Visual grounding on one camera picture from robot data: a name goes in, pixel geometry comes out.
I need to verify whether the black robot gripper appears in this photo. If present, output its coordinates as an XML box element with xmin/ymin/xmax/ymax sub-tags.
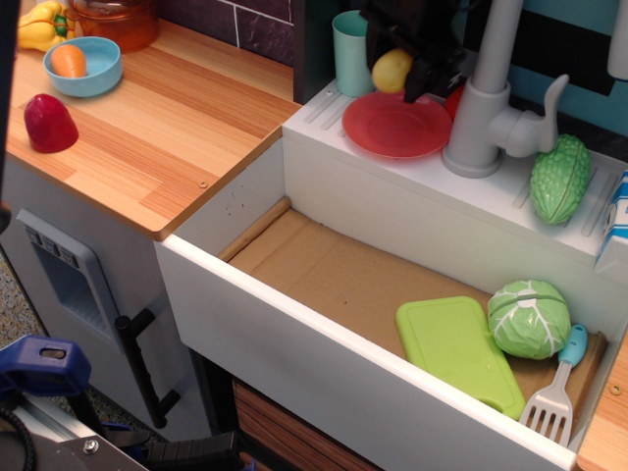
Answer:
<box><xmin>360</xmin><ymin>0</ymin><xmax>465</xmax><ymax>103</ymax></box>

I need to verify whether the yellow toy potato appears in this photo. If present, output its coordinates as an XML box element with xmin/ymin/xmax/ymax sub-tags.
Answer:
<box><xmin>372</xmin><ymin>48</ymin><xmax>413</xmax><ymax>93</ymax></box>

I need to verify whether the pink plastic plate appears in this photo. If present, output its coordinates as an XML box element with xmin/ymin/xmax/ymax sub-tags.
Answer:
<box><xmin>342</xmin><ymin>92</ymin><xmax>452</xmax><ymax>159</ymax></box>

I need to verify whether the teal plastic cup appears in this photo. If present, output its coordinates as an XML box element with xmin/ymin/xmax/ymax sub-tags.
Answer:
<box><xmin>332</xmin><ymin>10</ymin><xmax>374</xmax><ymax>98</ymax></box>

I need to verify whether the red toy tomato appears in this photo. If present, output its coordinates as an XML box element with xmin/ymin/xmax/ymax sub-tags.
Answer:
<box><xmin>444</xmin><ymin>85</ymin><xmax>464</xmax><ymax>121</ymax></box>

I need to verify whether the grey toy faucet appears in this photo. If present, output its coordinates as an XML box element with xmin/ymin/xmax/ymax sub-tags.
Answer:
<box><xmin>443</xmin><ymin>1</ymin><xmax>569</xmax><ymax>179</ymax></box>

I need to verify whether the white toy sink basin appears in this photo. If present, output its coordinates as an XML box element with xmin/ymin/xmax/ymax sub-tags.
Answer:
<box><xmin>156</xmin><ymin>84</ymin><xmax>627</xmax><ymax>470</ymax></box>

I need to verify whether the green toy bitter gourd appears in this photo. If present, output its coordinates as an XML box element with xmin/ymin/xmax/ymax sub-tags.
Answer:
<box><xmin>530</xmin><ymin>134</ymin><xmax>591</xmax><ymax>225</ymax></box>

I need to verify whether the brown cardboard sheet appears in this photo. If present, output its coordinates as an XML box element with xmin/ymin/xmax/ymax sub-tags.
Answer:
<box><xmin>217</xmin><ymin>197</ymin><xmax>609</xmax><ymax>433</ymax></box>

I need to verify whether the orange transparent pot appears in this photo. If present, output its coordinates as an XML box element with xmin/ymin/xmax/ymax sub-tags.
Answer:
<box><xmin>67</xmin><ymin>0</ymin><xmax>159</xmax><ymax>53</ymax></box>

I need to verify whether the lime green cutting board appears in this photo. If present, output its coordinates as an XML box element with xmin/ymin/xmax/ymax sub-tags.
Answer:
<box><xmin>395</xmin><ymin>296</ymin><xmax>526</xmax><ymax>421</ymax></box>

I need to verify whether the blue white milk carton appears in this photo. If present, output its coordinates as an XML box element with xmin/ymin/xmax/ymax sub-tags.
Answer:
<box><xmin>594</xmin><ymin>172</ymin><xmax>628</xmax><ymax>284</ymax></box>

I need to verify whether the green toy cabbage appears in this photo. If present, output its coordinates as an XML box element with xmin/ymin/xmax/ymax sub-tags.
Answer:
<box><xmin>488</xmin><ymin>280</ymin><xmax>571</xmax><ymax>360</ymax></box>

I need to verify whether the blue plastic bowl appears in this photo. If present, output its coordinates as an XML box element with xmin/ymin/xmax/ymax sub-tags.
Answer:
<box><xmin>43</xmin><ymin>36</ymin><xmax>123</xmax><ymax>98</ymax></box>

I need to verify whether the orange toy carrot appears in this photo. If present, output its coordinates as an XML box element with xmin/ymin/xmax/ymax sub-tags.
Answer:
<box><xmin>50</xmin><ymin>44</ymin><xmax>87</xmax><ymax>79</ymax></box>

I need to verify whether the dark red toy vegetable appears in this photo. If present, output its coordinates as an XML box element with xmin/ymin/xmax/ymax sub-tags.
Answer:
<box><xmin>24</xmin><ymin>94</ymin><xmax>79</xmax><ymax>153</ymax></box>

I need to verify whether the yellow toy bell pepper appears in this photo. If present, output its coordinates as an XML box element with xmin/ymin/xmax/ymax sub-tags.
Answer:
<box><xmin>17</xmin><ymin>1</ymin><xmax>76</xmax><ymax>52</ymax></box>

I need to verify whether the grey toy oven door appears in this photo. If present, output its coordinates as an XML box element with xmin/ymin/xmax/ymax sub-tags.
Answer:
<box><xmin>17</xmin><ymin>209</ymin><xmax>123</xmax><ymax>354</ymax></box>

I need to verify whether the blue clamp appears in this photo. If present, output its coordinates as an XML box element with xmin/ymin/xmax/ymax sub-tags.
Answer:
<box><xmin>1</xmin><ymin>335</ymin><xmax>91</xmax><ymax>400</ymax></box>

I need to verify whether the grey spatula blue handle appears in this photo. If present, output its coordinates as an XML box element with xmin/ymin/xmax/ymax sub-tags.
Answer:
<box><xmin>519</xmin><ymin>324</ymin><xmax>588</xmax><ymax>447</ymax></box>

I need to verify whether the black cabinet door handle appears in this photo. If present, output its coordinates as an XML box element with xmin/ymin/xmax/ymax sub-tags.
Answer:
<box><xmin>114</xmin><ymin>308</ymin><xmax>181</xmax><ymax>429</ymax></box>

